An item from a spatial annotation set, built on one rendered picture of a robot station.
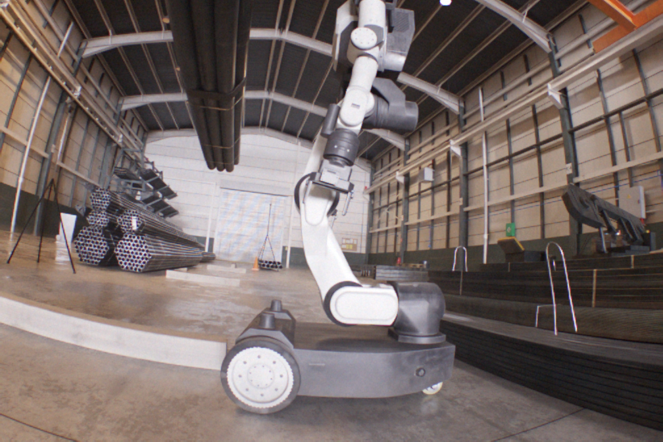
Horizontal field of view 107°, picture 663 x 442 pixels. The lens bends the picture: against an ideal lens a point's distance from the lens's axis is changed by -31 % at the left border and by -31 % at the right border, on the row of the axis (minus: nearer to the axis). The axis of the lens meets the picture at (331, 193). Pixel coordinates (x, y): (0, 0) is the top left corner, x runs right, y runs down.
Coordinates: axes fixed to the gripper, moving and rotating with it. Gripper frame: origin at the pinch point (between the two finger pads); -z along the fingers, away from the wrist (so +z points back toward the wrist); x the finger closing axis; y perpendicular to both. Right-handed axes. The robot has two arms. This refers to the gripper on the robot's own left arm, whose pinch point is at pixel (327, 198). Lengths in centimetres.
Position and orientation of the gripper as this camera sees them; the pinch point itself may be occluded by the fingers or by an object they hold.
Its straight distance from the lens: 93.3
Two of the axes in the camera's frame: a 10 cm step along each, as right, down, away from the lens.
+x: -9.6, -2.9, -0.3
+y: 0.8, -2.0, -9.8
